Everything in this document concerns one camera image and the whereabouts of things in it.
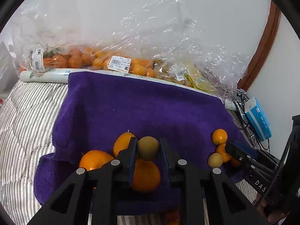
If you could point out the blue tissue box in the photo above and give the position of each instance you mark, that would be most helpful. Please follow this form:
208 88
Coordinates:
258 119

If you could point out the small orange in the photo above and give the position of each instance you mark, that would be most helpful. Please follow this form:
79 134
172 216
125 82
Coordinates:
221 150
171 217
219 137

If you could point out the purple towel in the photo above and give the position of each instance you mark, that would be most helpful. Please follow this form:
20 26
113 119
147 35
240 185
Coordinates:
99 108

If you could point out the striped quilted mattress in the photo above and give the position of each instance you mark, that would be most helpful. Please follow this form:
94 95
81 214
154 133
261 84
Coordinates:
27 120

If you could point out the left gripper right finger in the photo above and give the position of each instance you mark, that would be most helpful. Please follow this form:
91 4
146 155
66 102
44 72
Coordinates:
206 197

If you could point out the green-brown round fruit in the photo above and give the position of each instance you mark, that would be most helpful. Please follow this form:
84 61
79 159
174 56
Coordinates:
148 148

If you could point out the large orange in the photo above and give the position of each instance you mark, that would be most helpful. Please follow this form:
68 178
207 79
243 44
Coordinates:
95 159

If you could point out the patterned black white pouch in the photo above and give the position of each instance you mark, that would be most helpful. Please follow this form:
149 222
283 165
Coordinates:
239 102

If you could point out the brown wooden door frame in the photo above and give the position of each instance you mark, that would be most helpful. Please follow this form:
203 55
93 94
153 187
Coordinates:
263 49

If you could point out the small red tomato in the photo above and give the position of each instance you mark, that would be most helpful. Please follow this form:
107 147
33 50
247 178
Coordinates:
235 162

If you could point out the oval orange fruit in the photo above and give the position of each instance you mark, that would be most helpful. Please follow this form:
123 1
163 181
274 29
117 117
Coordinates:
122 142

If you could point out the large mandarin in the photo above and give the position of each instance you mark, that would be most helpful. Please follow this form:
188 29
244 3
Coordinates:
146 176

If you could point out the white rolled paper tube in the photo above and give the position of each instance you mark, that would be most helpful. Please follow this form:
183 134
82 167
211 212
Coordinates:
44 75

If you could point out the person's right hand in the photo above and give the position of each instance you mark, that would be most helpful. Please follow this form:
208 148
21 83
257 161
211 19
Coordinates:
274 212

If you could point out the clear bag of mandarins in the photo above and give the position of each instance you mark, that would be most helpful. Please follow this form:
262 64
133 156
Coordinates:
47 35

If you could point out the clear bag of small oranges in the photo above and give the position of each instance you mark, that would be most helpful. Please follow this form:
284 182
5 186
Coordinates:
155 47

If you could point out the clear bag of yellow fruit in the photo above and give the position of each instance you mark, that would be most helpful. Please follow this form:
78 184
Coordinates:
211 68

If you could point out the grey plastic bag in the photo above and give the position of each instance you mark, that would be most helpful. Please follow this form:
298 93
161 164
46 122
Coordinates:
8 73

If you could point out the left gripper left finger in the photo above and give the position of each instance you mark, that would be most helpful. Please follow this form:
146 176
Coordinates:
86 191

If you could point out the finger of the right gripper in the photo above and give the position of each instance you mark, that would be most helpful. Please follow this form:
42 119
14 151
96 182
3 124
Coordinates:
242 157
245 148

